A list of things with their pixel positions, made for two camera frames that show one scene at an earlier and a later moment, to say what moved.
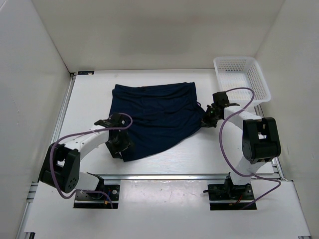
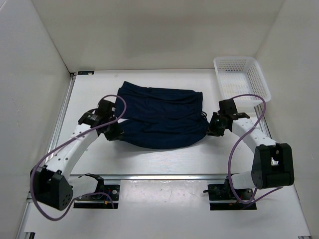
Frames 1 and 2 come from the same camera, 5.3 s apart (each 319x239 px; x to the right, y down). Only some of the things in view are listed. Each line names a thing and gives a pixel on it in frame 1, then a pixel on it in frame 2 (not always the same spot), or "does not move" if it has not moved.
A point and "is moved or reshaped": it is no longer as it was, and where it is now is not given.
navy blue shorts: (164, 116) is moved or reshaped
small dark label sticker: (85, 72) does not move
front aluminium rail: (167, 177) does not move
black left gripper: (125, 144) -> (117, 133)
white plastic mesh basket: (240, 71) does not move
